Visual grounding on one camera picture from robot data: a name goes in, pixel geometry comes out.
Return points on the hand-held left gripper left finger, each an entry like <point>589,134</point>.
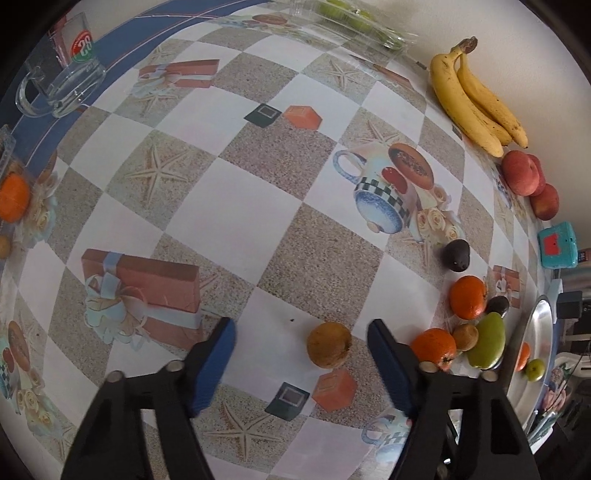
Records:
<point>212,364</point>

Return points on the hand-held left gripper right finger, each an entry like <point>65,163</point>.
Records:
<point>390,364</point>

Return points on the large brown round fruit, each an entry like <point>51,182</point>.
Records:
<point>329,345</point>

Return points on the small brown round fruit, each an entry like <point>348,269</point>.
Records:
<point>464,336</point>

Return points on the large green fruit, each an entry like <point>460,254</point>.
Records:
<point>488,342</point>

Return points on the round metal plate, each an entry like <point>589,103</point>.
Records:
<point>538,327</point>

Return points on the dark avocado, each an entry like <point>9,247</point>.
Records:
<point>497,304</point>
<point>456,255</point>

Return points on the small orange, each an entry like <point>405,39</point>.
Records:
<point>523,356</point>

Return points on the small green fruit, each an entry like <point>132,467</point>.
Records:
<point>534,369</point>

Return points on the black power adapter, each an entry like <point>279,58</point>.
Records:
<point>569,304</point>

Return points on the checkered printed tablecloth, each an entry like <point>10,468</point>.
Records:
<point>277,184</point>

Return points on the teal box with red label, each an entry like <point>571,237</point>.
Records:
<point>556,244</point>

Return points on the red apple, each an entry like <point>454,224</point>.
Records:
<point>545,203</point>
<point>538,168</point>
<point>519,175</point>

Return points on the orange in plastic box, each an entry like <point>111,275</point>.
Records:
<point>14,198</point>

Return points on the glass mug with round logo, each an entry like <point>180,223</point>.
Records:
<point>69,78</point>

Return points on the green fruit in plastic container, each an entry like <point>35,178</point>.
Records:
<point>392,40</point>
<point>333,6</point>
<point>358,19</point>

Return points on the clear bag of green fruit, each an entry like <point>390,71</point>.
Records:
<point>369,32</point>

